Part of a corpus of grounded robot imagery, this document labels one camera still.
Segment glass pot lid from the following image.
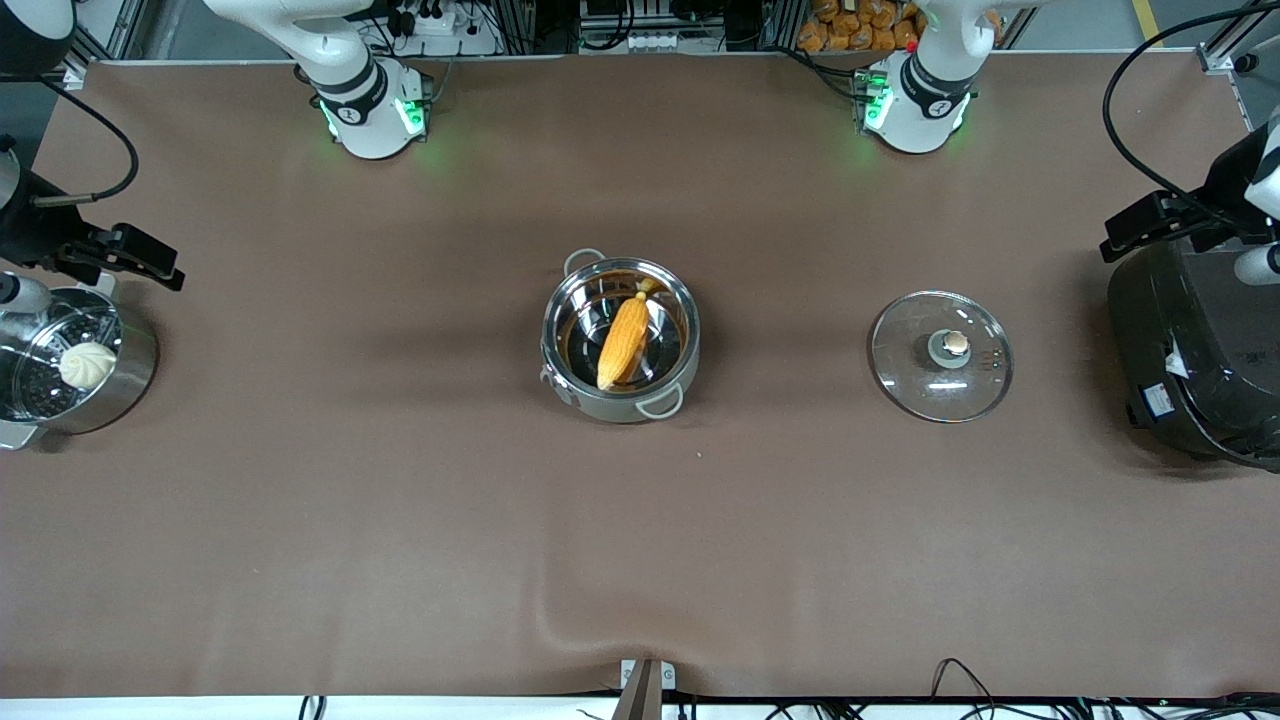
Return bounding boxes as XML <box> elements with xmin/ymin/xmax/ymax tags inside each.
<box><xmin>868</xmin><ymin>290</ymin><xmax>1014</xmax><ymax>424</ymax></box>

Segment yellow corn cob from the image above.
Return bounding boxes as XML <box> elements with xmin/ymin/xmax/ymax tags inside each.
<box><xmin>597</xmin><ymin>280</ymin><xmax>663</xmax><ymax>391</ymax></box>

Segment grey-green steel cooking pot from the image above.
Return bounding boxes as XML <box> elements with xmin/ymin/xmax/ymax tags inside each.
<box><xmin>540</xmin><ymin>248</ymin><xmax>703</xmax><ymax>425</ymax></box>

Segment white steamed bun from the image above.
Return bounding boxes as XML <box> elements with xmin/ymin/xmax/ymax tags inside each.
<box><xmin>58</xmin><ymin>342</ymin><xmax>119</xmax><ymax>391</ymax></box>

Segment black rice cooker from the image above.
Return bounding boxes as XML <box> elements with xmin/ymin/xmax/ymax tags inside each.
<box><xmin>1107</xmin><ymin>214</ymin><xmax>1280</xmax><ymax>473</ymax></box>

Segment perforated steel steamer basket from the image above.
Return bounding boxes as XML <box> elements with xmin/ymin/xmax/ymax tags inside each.
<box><xmin>0</xmin><ymin>298</ymin><xmax>124</xmax><ymax>421</ymax></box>

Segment basket of bread rolls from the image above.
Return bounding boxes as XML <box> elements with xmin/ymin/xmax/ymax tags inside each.
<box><xmin>797</xmin><ymin>0</ymin><xmax>1003</xmax><ymax>54</ymax></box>

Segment power strip with black plugs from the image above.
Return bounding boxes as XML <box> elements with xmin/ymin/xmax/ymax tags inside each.
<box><xmin>385</xmin><ymin>0</ymin><xmax>463</xmax><ymax>37</ymax></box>

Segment brown table cover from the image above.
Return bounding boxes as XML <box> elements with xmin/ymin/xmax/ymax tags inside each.
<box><xmin>0</xmin><ymin>50</ymin><xmax>1280</xmax><ymax>699</ymax></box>

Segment grey metal table clamp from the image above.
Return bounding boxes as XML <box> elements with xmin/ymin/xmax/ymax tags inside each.
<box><xmin>612</xmin><ymin>658</ymin><xmax>678</xmax><ymax>720</ymax></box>

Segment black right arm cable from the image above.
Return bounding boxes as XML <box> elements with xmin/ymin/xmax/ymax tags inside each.
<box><xmin>28</xmin><ymin>75</ymin><xmax>139</xmax><ymax>208</ymax></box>

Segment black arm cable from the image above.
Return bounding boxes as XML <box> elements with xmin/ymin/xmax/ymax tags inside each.
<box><xmin>28</xmin><ymin>75</ymin><xmax>139</xmax><ymax>208</ymax></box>
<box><xmin>1102</xmin><ymin>0</ymin><xmax>1280</xmax><ymax>206</ymax></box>

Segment steel steamer pot grey handles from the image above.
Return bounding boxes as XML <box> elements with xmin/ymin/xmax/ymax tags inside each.
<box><xmin>0</xmin><ymin>272</ymin><xmax>159</xmax><ymax>451</ymax></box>

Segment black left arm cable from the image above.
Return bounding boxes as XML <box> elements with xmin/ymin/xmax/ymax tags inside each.
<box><xmin>1102</xmin><ymin>0</ymin><xmax>1280</xmax><ymax>206</ymax></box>

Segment aluminium frame profile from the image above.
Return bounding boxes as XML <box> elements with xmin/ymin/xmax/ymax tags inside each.
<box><xmin>1198</xmin><ymin>0</ymin><xmax>1280</xmax><ymax>76</ymax></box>

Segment black looped floor cable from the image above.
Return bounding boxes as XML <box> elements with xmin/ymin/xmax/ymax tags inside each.
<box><xmin>930</xmin><ymin>657</ymin><xmax>1004</xmax><ymax>720</ymax></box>

